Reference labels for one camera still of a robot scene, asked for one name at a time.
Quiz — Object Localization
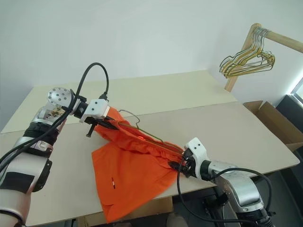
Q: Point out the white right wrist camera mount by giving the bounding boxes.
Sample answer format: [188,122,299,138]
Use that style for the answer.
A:
[184,137,211,177]

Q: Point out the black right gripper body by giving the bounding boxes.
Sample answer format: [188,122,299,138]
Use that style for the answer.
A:
[180,147,199,180]

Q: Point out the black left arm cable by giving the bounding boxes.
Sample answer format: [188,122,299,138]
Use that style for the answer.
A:
[0,62,110,176]

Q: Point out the wooden clothes rack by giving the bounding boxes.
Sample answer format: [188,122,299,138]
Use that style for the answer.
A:
[224,23,303,92]

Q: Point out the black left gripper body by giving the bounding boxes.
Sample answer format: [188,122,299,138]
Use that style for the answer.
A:
[84,115,107,138]

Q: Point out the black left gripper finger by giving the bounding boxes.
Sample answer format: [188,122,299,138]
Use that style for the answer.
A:
[101,117,120,131]

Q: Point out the brown cardboard box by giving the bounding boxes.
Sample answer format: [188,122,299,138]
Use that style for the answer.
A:
[243,100,303,153]

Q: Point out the silver wire hanger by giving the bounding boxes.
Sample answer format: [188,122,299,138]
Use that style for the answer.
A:
[219,27,274,75]

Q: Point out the olive wire hanger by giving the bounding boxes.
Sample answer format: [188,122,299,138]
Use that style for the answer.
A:
[117,109,185,156]

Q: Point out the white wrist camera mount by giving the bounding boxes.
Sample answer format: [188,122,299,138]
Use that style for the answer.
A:
[79,99,110,123]
[184,137,211,177]

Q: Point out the green wire hanger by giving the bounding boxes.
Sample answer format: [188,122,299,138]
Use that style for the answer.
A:
[219,28,272,74]

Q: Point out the black case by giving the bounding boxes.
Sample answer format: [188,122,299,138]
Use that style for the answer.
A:
[276,94,303,119]

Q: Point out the black table frame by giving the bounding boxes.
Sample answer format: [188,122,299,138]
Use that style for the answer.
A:
[172,182,240,227]

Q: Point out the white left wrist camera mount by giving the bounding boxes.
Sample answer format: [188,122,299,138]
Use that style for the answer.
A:
[79,99,110,123]

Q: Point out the orange shorts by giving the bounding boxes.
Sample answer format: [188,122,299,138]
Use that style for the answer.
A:
[91,106,187,223]

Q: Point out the grey rounded shape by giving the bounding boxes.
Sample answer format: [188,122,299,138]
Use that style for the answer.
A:
[166,211,188,227]

